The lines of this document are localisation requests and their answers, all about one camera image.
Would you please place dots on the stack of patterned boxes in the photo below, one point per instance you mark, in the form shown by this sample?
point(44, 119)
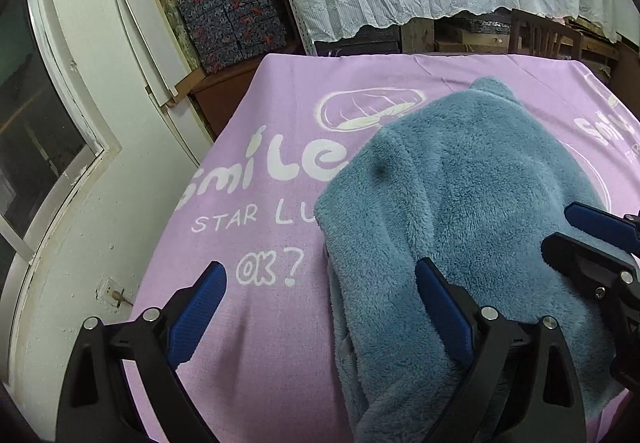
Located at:
point(230, 23)

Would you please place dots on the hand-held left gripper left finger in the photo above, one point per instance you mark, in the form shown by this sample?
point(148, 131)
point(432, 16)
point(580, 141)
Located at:
point(200, 310)

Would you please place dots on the wooden table frame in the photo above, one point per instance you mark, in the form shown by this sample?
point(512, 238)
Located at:
point(597, 48)

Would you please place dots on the white perforated shelf post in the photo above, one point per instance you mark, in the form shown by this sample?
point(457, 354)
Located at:
point(297, 13)

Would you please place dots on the white leaning board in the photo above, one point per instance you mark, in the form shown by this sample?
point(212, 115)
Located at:
point(145, 38)

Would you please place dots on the blue fleece garment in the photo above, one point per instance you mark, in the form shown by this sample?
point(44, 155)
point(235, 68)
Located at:
point(450, 183)

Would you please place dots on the purple printed blanket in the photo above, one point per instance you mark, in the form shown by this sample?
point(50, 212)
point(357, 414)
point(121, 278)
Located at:
point(300, 83)

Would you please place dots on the wooden chair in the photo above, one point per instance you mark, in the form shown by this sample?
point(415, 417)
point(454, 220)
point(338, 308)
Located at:
point(542, 35)

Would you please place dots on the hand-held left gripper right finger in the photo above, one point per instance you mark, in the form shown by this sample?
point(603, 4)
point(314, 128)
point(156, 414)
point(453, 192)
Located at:
point(445, 315)

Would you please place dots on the wooden cabinet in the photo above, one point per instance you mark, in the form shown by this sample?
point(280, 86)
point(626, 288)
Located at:
point(225, 93)

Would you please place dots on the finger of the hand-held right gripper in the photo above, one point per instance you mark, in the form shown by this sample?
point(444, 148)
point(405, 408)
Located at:
point(600, 224)
point(585, 259)

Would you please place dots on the green patterned panel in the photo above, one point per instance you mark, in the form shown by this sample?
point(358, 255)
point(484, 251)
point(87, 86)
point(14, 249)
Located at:
point(167, 13)

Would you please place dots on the window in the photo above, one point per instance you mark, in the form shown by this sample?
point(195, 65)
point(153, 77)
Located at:
point(30, 123)

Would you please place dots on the wall socket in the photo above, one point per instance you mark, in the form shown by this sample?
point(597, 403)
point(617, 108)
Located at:
point(114, 293)

